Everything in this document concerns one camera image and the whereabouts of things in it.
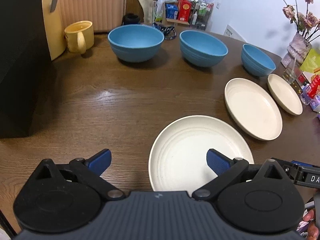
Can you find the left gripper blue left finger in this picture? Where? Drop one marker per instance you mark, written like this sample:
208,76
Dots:
88,172

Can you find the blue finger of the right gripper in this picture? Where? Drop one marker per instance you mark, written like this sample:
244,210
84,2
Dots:
301,164

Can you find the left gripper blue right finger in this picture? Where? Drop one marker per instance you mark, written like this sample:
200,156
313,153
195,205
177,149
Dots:
229,172

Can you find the cream plate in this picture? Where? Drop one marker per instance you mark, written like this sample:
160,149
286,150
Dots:
284,94
178,157
253,109

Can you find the blue bowl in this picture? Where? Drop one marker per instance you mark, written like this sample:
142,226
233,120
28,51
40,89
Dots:
135,42
202,49
256,62

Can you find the person's right hand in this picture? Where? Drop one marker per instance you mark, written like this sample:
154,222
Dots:
313,230

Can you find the purple tissue pack far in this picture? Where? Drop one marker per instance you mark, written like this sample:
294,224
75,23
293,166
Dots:
315,103

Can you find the clear drinking glass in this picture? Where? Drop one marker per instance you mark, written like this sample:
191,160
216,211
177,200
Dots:
292,71

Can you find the pink textured vase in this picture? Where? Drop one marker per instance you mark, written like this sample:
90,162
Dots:
297,49

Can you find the yellow ceramic mug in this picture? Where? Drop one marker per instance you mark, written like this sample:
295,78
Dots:
79,36

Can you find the yellow thermos jug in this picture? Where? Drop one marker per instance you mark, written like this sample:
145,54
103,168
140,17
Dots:
54,29

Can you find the black round pouch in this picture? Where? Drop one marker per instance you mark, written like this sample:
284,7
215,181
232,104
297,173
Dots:
130,18

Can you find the blue carton box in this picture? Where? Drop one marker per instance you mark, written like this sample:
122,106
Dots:
171,11

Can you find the red gift box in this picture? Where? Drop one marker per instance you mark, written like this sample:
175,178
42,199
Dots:
184,8

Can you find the pink ribbed suitcase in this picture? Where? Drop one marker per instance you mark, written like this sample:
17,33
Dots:
104,14

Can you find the white plastic bag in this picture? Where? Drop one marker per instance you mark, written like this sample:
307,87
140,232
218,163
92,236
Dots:
160,8

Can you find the wooden chair with beige cloth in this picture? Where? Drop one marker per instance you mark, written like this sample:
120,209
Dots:
142,8

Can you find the wire storage rack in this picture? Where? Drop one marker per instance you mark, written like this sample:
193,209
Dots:
200,15

